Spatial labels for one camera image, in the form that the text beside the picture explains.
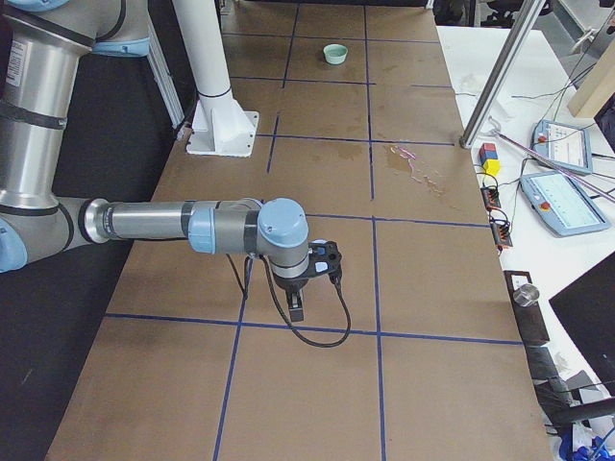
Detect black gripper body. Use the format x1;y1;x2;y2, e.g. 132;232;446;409
274;275;308;298

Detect blue plastic cup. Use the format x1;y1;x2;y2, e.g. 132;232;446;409
309;239;338;274

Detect mint green bowl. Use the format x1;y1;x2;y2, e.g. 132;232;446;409
323;43;348;65

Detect small metal cup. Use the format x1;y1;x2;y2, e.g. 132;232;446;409
512;283;540;307

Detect red blue yellow blocks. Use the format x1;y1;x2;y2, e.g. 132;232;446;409
479;142;501;177

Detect near teach pendant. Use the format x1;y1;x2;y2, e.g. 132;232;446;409
520;172;611;237

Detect teach pendant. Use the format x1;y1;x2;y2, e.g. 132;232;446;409
520;172;611;237
531;120;593;175

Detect far teach pendant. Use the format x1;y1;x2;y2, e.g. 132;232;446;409
531;120;593;175

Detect reacher grabber stick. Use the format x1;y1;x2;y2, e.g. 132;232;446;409
487;128;614;203

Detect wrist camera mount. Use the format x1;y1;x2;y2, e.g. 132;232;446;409
307;240;342;284

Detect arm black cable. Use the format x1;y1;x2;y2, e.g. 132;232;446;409
225;252;352;348

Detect white camera mast post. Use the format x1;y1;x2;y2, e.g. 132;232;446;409
173;0;259;158

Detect aluminium frame post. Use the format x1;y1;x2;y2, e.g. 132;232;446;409
459;0;545;149

